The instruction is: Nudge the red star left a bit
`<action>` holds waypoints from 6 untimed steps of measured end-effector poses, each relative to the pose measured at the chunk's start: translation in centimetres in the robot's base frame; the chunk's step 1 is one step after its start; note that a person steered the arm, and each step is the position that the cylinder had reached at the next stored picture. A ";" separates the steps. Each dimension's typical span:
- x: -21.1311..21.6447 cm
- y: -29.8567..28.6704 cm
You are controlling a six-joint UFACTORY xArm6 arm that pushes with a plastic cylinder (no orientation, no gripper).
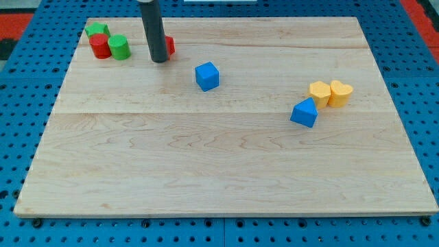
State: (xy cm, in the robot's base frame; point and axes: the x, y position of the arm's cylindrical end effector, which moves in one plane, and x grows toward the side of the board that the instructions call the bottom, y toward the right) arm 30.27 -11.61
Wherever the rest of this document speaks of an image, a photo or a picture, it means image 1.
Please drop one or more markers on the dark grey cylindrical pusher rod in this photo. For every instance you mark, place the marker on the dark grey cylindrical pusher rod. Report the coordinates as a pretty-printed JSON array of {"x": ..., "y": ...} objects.
[{"x": 154, "y": 31}]

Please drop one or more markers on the red star block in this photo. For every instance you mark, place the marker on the red star block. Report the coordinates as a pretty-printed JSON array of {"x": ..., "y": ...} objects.
[{"x": 170, "y": 46}]

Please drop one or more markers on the green star block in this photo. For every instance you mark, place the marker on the green star block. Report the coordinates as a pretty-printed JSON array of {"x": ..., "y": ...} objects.
[{"x": 97, "y": 28}]

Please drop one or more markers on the green cylinder block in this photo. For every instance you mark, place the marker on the green cylinder block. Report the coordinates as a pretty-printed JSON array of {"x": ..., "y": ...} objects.
[{"x": 119, "y": 47}]

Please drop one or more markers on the red cylinder block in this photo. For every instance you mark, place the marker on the red cylinder block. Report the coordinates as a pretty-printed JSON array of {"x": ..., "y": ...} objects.
[{"x": 99, "y": 46}]

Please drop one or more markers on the blue cube block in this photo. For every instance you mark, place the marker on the blue cube block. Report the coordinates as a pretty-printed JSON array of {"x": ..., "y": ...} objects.
[{"x": 207, "y": 76}]

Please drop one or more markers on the light wooden board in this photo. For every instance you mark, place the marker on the light wooden board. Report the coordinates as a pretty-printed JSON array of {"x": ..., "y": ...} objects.
[{"x": 137, "y": 139}]

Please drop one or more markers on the blue triangle block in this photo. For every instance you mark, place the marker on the blue triangle block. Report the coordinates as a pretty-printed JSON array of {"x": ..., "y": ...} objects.
[{"x": 305, "y": 113}]

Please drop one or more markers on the yellow hexagon block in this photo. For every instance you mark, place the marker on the yellow hexagon block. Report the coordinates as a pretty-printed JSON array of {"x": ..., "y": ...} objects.
[{"x": 320, "y": 92}]

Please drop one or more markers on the yellow heart block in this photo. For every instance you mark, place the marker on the yellow heart block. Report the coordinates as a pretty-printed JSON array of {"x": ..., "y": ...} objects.
[{"x": 340, "y": 94}]

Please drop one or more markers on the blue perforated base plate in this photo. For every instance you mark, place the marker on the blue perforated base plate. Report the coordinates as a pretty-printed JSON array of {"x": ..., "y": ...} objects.
[{"x": 34, "y": 72}]

